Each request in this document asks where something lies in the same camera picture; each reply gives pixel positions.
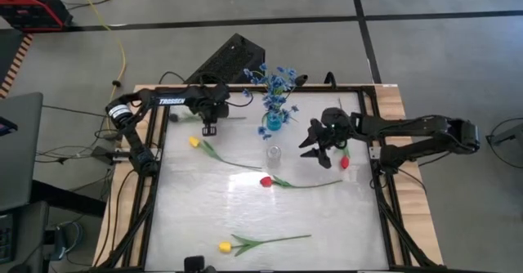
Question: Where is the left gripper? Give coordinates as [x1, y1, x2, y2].
[199, 99, 230, 137]

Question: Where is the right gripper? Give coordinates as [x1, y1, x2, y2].
[298, 107, 355, 170]

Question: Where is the yellow artificial tulip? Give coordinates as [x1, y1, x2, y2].
[188, 136, 262, 171]
[218, 234, 312, 257]

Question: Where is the red artificial tulip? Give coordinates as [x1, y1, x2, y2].
[339, 145, 351, 171]
[260, 175, 343, 190]

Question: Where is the clear cut-glass vase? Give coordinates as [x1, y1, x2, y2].
[266, 145, 283, 168]

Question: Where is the blue glass vase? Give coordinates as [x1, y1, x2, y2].
[266, 111, 284, 132]

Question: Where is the blue artificial flower bunch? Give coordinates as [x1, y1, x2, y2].
[241, 62, 300, 141]

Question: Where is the black computer tower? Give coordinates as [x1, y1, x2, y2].
[186, 33, 266, 85]

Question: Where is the black power adapter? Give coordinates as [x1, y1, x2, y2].
[92, 145, 132, 163]

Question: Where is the black box-shaped object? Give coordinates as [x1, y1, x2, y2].
[183, 255, 216, 273]

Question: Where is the grey laptop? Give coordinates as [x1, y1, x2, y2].
[0, 92, 44, 213]

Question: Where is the red black equipment case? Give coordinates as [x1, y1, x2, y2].
[0, 0, 74, 33]

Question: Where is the yellow floor cable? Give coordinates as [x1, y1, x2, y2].
[69, 0, 127, 131]

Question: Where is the black floor cable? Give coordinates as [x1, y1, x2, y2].
[34, 103, 123, 163]

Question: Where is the blue cable bundle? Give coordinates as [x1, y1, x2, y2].
[51, 220, 85, 262]

